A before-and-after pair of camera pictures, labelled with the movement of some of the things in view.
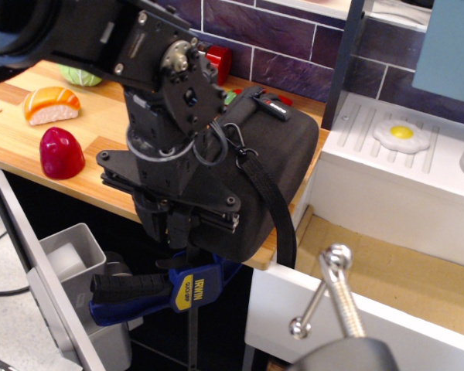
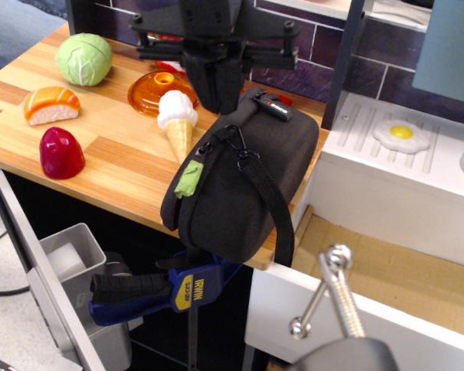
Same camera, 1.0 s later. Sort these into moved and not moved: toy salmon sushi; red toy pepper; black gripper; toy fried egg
Moved: black gripper
Not moved: red toy pepper; toy salmon sushi; toy fried egg
